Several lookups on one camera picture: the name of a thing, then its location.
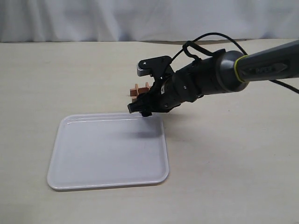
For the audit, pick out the white backdrop curtain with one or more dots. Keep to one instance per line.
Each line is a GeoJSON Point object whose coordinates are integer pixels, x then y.
{"type": "Point", "coordinates": [145, 20]}

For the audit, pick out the white rectangular plastic tray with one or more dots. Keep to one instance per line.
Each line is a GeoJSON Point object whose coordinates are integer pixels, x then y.
{"type": "Point", "coordinates": [108, 150]}

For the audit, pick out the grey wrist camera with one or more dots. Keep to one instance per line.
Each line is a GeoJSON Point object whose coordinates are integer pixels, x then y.
{"type": "Point", "coordinates": [155, 67]}

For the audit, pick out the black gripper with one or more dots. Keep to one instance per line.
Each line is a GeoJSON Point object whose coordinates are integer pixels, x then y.
{"type": "Point", "coordinates": [183, 85]}

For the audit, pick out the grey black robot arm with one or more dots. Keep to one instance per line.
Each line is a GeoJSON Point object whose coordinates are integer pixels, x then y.
{"type": "Point", "coordinates": [210, 73]}

